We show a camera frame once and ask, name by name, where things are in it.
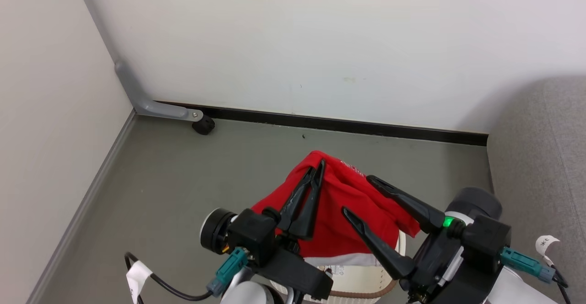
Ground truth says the white basket with brown rim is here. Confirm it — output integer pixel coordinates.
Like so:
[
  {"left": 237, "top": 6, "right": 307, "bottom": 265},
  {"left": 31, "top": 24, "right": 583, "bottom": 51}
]
[{"left": 270, "top": 231, "right": 408, "bottom": 304}]

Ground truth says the grey fabric sofa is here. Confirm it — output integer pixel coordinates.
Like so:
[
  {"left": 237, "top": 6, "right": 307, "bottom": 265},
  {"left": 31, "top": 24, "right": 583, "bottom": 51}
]
[{"left": 487, "top": 76, "right": 586, "bottom": 304}]

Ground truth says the black skirting strip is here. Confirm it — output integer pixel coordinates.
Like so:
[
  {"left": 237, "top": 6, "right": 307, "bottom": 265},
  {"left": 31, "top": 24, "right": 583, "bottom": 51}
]
[{"left": 156, "top": 101, "right": 489, "bottom": 147}]

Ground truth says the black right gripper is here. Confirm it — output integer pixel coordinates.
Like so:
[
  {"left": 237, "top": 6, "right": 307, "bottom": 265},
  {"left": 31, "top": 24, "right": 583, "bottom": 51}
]
[{"left": 342, "top": 176, "right": 499, "bottom": 304}]

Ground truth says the black caster wheel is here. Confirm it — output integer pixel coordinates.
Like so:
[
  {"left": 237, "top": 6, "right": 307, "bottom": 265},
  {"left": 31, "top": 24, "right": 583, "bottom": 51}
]
[{"left": 192, "top": 115, "right": 215, "bottom": 136}]

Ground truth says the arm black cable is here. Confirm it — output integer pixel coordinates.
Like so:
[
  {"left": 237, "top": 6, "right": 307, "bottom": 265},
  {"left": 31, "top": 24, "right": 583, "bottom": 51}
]
[
  {"left": 125, "top": 252, "right": 216, "bottom": 302},
  {"left": 549, "top": 265, "right": 573, "bottom": 304}
]

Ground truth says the teal cable connector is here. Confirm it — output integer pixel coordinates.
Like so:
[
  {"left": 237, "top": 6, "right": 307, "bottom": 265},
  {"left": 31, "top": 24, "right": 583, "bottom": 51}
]
[
  {"left": 206, "top": 248, "right": 249, "bottom": 298},
  {"left": 500, "top": 247, "right": 557, "bottom": 284}
]

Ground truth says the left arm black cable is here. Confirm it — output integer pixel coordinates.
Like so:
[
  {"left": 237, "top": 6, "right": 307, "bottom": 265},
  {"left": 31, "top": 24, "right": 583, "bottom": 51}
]
[{"left": 125, "top": 252, "right": 216, "bottom": 302}]

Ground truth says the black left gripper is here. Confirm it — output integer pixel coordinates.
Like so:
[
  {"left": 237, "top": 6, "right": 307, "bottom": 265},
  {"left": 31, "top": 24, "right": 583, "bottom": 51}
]
[{"left": 261, "top": 159, "right": 334, "bottom": 301}]

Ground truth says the white paper cable tag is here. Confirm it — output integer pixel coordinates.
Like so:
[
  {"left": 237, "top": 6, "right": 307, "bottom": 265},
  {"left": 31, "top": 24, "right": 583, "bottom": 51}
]
[
  {"left": 536, "top": 235, "right": 560, "bottom": 266},
  {"left": 126, "top": 261, "right": 153, "bottom": 304}
]

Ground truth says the grey partition bottom rail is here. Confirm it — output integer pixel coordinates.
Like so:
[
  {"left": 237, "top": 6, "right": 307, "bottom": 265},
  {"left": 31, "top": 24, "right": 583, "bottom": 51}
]
[{"left": 27, "top": 109, "right": 137, "bottom": 304}]

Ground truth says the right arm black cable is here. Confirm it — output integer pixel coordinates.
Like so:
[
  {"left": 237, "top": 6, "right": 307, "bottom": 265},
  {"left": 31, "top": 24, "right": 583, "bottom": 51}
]
[{"left": 549, "top": 265, "right": 573, "bottom": 304}]

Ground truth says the red Bulls jersey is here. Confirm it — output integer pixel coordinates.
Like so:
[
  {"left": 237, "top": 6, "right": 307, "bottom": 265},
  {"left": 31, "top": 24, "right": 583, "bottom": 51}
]
[{"left": 251, "top": 150, "right": 421, "bottom": 268}]

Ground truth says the grey metal partition leg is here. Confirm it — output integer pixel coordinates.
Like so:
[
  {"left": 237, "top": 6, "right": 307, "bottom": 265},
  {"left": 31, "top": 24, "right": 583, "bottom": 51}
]
[{"left": 73, "top": 0, "right": 204, "bottom": 122}]

